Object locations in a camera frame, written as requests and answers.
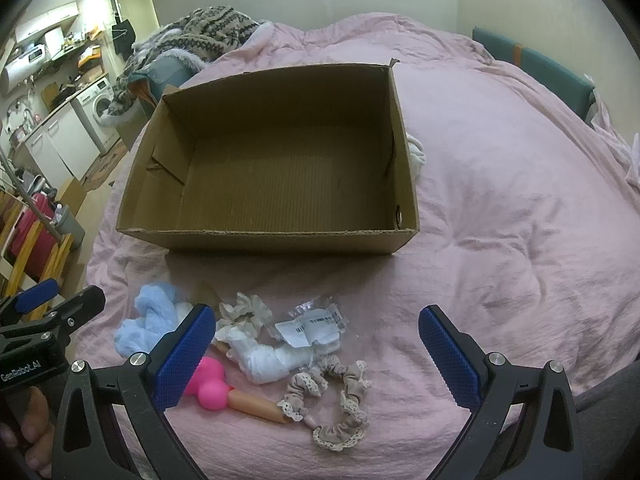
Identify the white washing machine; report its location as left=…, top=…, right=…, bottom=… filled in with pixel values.
left=72, top=76, right=119, bottom=155

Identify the pink bed duvet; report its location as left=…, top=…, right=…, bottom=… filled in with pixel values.
left=76, top=13, right=639, bottom=479

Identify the white kitchen cabinet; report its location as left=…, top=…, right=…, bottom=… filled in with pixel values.
left=14, top=103, right=100, bottom=188

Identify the wooden railing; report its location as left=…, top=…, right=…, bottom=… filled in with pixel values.
left=1, top=191, right=75, bottom=299

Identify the light blue fluffy cloth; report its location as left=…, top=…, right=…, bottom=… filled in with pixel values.
left=114, top=282, right=193, bottom=358

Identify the pink and tan toy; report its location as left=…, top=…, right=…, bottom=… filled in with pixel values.
left=183, top=356, right=319, bottom=429

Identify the teal headboard cushion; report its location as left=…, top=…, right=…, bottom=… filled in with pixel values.
left=472, top=27, right=596, bottom=120

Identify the person's left hand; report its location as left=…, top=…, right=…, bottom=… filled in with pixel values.
left=1, top=386, right=55, bottom=479

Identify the beige lace scrunchie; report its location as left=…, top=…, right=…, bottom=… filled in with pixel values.
left=277, top=356, right=372, bottom=453

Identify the patterned knit sweater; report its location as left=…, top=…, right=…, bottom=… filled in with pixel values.
left=100, top=6, right=260, bottom=125

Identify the white cloth behind box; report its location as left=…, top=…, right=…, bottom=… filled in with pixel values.
left=406, top=133, right=426, bottom=181

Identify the clear plastic labelled packet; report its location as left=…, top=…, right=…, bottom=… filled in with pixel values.
left=272, top=296, right=348, bottom=354

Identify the red suitcase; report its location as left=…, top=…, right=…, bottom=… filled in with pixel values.
left=6, top=192, right=59, bottom=276

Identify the white cloth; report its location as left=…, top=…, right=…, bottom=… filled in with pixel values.
left=213, top=327, right=314, bottom=385
left=406, top=133, right=426, bottom=181

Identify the brown cardboard box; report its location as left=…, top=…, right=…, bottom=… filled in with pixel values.
left=116, top=63, right=420, bottom=255

